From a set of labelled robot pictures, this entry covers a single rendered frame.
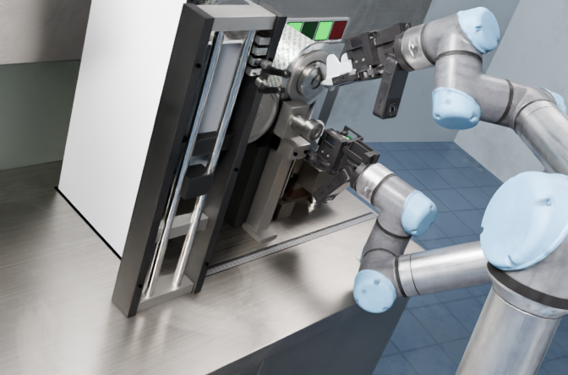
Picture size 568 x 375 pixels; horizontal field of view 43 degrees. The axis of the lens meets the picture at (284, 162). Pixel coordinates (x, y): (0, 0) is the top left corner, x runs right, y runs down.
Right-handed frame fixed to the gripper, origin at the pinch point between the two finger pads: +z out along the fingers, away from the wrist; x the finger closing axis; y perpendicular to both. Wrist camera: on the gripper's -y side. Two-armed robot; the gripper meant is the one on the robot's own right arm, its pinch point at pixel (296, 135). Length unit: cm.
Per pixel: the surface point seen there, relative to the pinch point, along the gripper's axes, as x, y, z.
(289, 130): 10.7, 6.4, -6.1
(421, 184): -224, -109, 73
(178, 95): 49, 23, -15
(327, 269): 3.5, -19.0, -21.6
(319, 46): 6.3, 22.7, -2.9
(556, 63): -289, -32, 59
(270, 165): 11.3, -2.4, -4.7
